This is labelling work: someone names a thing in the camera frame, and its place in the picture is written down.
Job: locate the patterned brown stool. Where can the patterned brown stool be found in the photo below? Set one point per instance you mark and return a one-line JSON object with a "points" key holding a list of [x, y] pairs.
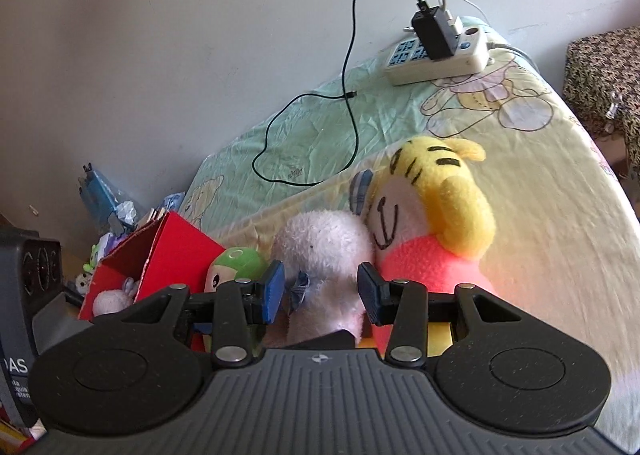
{"points": [[601, 85]]}

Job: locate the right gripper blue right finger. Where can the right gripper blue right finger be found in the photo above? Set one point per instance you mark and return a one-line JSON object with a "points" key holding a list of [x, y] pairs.
{"points": [[374, 294]]}

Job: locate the green frog toy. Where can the green frog toy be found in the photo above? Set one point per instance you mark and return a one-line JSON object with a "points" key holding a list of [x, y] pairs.
{"points": [[84, 279]]}

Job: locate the cartoon print bed sheet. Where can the cartoon print bed sheet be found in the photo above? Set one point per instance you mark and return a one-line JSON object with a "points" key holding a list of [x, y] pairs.
{"points": [[567, 243]]}

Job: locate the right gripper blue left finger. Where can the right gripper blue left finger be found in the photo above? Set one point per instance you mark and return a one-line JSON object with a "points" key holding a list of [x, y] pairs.
{"points": [[270, 291]]}

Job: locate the blue plastic bag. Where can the blue plastic bag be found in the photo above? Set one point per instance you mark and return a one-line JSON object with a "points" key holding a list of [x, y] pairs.
{"points": [[111, 209]]}

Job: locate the yellow tiger plush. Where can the yellow tiger plush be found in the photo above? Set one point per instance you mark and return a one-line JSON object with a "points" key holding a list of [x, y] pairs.
{"points": [[429, 221]]}

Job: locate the white twin bunny plush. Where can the white twin bunny plush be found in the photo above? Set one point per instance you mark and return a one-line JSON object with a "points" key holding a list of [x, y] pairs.
{"points": [[321, 251]]}

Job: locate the stack of books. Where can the stack of books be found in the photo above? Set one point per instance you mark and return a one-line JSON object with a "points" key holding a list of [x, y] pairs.
{"points": [[169, 203]]}

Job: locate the green round plush toy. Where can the green round plush toy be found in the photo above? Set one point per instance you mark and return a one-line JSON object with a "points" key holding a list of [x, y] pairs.
{"points": [[235, 263]]}

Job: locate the black charger adapter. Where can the black charger adapter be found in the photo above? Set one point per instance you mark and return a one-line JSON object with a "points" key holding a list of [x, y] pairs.
{"points": [[431, 26]]}

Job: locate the red cardboard box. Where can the red cardboard box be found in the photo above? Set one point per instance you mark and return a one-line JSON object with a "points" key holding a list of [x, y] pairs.
{"points": [[167, 251]]}

